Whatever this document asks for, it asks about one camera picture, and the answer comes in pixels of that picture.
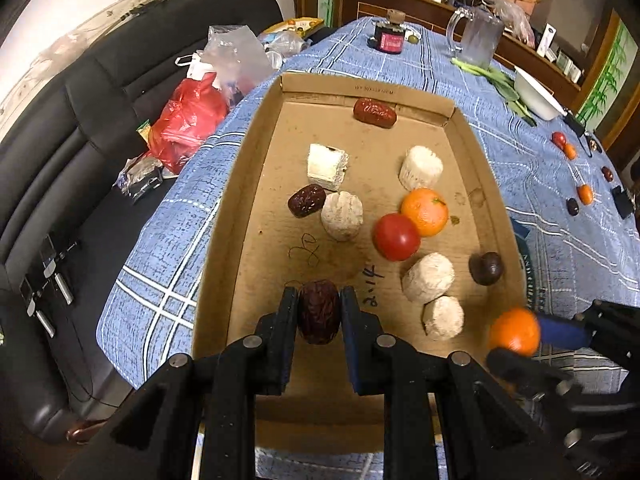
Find copper metal tube frame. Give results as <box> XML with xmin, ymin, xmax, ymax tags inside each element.
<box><xmin>65</xmin><ymin>417</ymin><xmax>118</xmax><ymax>443</ymax></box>

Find black jar with red label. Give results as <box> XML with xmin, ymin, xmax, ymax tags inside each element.
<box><xmin>368</xmin><ymin>19</ymin><xmax>407</xmax><ymax>55</ymax></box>

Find glossy red date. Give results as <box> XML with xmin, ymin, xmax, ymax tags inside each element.
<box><xmin>352</xmin><ymin>97</ymin><xmax>398</xmax><ymax>131</ymax></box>

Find red plastic bag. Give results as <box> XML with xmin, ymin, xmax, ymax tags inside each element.
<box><xmin>148</xmin><ymin>77</ymin><xmax>231</xmax><ymax>176</ymax></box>

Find white round foam lump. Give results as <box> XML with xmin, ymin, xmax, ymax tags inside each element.
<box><xmin>320</xmin><ymin>190</ymin><xmax>365</xmax><ymax>242</ymax></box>

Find black straps with metal clips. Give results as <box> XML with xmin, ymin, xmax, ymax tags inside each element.
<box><xmin>19</xmin><ymin>237</ymin><xmax>81</xmax><ymax>338</ymax></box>

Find white foam cylinder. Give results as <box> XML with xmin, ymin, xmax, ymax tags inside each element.
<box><xmin>422</xmin><ymin>296</ymin><xmax>466</xmax><ymax>342</ymax></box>
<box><xmin>401</xmin><ymin>252</ymin><xmax>456</xmax><ymax>305</ymax></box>
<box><xmin>398</xmin><ymin>145</ymin><xmax>444</xmax><ymax>193</ymax></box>

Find dark purple round fruit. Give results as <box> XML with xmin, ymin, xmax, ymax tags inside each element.
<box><xmin>468</xmin><ymin>251</ymin><xmax>504</xmax><ymax>287</ymax></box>

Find pile of mixed packets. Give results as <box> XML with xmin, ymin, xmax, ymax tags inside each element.
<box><xmin>260</xmin><ymin>30</ymin><xmax>313</xmax><ymax>61</ymax></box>

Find wrinkled dark red date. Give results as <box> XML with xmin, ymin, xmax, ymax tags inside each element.
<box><xmin>298</xmin><ymin>280</ymin><xmax>342</xmax><ymax>346</ymax></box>

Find black leather sofa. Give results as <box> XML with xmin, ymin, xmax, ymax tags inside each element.
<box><xmin>0</xmin><ymin>0</ymin><xmax>333</xmax><ymax>443</ymax></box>

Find wooden cabinet with mirror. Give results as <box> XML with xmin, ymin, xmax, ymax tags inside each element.
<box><xmin>295</xmin><ymin>0</ymin><xmax>640</xmax><ymax>156</ymax></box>

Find white foam cube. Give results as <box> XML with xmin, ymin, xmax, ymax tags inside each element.
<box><xmin>306</xmin><ymin>143</ymin><xmax>349</xmax><ymax>192</ymax></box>

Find silver snack packet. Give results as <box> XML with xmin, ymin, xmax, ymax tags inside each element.
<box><xmin>117</xmin><ymin>157</ymin><xmax>166</xmax><ymax>204</ymax></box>

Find yellow printed packet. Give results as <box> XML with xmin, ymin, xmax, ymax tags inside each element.
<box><xmin>265</xmin><ymin>17</ymin><xmax>326</xmax><ymax>36</ymax></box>

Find blue checked tablecloth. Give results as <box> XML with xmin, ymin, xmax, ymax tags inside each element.
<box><xmin>95</xmin><ymin>16</ymin><xmax>628</xmax><ymax>480</ymax></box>

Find crumpled clear plastic bag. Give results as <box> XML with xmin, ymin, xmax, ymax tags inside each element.
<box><xmin>482</xmin><ymin>0</ymin><xmax>536</xmax><ymax>43</ymax></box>

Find shallow cardboard box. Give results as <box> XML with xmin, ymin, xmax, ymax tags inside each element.
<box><xmin>190</xmin><ymin>72</ymin><xmax>526</xmax><ymax>453</ymax></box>

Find small black box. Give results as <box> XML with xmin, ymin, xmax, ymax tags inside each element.
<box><xmin>611</xmin><ymin>185</ymin><xmax>636</xmax><ymax>220</ymax></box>

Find black gadget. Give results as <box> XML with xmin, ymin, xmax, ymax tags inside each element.
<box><xmin>562</xmin><ymin>112</ymin><xmax>588</xmax><ymax>137</ymax></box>

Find tall white box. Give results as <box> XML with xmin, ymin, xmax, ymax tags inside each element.
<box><xmin>537</xmin><ymin>24</ymin><xmax>558</xmax><ymax>57</ymax></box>

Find white plastic bag with handle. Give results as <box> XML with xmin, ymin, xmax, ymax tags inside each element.
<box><xmin>174</xmin><ymin>50</ymin><xmax>221</xmax><ymax>81</ymax></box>

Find green leafy vegetables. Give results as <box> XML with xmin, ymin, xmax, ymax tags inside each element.
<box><xmin>451</xmin><ymin>57</ymin><xmax>538</xmax><ymax>127</ymax></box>

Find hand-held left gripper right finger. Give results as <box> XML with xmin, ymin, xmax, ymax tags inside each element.
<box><xmin>339</xmin><ymin>285</ymin><xmax>568</xmax><ymax>480</ymax></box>

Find clear glass mug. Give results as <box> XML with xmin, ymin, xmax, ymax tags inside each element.
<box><xmin>446</xmin><ymin>6</ymin><xmax>506</xmax><ymax>68</ymax></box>

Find small pale boxes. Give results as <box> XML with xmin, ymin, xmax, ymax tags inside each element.
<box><xmin>555</xmin><ymin>50</ymin><xmax>583</xmax><ymax>83</ymax></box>

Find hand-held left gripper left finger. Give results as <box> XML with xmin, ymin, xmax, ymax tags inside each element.
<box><xmin>60</xmin><ymin>285</ymin><xmax>301</xmax><ymax>480</ymax></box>

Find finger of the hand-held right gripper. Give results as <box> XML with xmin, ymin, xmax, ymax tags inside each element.
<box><xmin>535</xmin><ymin>299</ymin><xmax>640</xmax><ymax>361</ymax></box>
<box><xmin>486</xmin><ymin>347</ymin><xmax>581</xmax><ymax>401</ymax></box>

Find white bowl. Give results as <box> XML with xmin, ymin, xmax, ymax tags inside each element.
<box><xmin>513</xmin><ymin>66</ymin><xmax>568</xmax><ymax>121</ymax></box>

